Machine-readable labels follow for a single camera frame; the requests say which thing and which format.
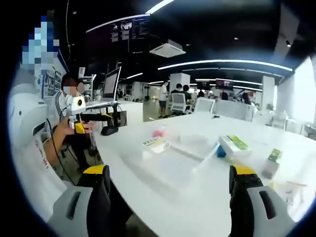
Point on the black screen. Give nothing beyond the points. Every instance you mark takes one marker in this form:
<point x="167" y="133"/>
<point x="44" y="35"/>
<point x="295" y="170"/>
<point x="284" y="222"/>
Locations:
<point x="122" y="118"/>

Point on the white metal shelf rack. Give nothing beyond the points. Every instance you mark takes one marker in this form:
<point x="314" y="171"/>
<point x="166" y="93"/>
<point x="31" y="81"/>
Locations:
<point x="87" y="84"/>

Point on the ceiling air conditioner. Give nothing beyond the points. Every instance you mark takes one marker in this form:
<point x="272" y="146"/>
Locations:
<point x="168" y="49"/>

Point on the person's left hand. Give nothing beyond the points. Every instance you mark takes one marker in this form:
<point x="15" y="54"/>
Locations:
<point x="65" y="129"/>

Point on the blue white wall poster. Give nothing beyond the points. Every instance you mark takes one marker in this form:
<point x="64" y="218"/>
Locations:
<point x="49" y="81"/>

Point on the clear storage area bin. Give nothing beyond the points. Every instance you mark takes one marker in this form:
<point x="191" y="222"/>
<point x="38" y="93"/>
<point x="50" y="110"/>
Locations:
<point x="177" y="163"/>

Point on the hanging black display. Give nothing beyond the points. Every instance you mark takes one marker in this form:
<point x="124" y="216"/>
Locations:
<point x="123" y="29"/>

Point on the narrow bright window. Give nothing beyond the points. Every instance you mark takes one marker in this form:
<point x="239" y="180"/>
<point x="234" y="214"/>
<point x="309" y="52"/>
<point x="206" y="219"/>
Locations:
<point x="306" y="91"/>

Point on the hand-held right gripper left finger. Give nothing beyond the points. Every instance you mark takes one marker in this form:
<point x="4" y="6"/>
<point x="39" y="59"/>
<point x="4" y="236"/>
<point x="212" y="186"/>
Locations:
<point x="98" y="205"/>

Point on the white square pillar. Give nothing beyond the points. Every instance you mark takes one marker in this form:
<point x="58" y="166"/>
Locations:
<point x="268" y="93"/>
<point x="180" y="79"/>

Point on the light green medicine box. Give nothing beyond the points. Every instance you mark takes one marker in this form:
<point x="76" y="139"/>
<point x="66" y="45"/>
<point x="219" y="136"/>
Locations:
<point x="234" y="145"/>

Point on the blue white medicine box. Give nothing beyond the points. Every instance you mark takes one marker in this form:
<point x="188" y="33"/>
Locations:
<point x="221" y="151"/>

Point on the dark green medicine box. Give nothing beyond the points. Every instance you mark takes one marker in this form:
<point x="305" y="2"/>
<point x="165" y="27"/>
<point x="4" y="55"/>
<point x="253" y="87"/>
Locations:
<point x="272" y="160"/>

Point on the white mesh office chair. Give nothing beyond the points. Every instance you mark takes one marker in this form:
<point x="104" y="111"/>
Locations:
<point x="180" y="102"/>
<point x="203" y="105"/>

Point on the hanging red screen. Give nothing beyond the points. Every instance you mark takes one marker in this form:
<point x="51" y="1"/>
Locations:
<point x="224" y="84"/>

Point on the black scissors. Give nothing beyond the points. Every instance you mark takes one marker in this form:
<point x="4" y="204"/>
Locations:
<point x="215" y="116"/>

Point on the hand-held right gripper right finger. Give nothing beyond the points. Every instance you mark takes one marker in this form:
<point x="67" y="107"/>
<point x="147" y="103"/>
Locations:
<point x="242" y="205"/>

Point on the large white medicine box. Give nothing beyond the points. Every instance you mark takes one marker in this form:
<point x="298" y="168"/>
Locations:
<point x="155" y="145"/>

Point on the white chest device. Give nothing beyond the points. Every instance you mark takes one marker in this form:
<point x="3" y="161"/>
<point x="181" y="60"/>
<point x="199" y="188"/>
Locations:
<point x="24" y="106"/>

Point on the black computer mouse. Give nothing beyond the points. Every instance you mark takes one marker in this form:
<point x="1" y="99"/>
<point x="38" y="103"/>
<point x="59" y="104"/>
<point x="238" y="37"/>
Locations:
<point x="109" y="130"/>

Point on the black laptop stand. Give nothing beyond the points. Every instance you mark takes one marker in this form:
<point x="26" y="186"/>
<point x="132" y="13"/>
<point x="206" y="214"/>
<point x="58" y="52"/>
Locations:
<point x="114" y="118"/>

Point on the red medicine box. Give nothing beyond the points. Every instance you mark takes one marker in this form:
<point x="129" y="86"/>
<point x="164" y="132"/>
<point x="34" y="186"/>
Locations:
<point x="159" y="132"/>

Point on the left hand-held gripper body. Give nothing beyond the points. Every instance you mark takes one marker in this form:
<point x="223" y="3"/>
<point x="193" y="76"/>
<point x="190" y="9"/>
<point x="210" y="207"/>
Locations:
<point x="74" y="106"/>

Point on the curved ceiling light strip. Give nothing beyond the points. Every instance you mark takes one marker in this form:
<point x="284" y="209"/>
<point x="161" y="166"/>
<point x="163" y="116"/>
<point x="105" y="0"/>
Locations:
<point x="158" y="7"/>
<point x="222" y="61"/>

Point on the silver laptop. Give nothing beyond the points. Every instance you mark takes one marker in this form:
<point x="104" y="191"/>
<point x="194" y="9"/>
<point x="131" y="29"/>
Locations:
<point x="111" y="84"/>

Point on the yellow rimmed tray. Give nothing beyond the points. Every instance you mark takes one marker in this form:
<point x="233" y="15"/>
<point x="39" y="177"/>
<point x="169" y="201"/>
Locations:
<point x="296" y="183"/>

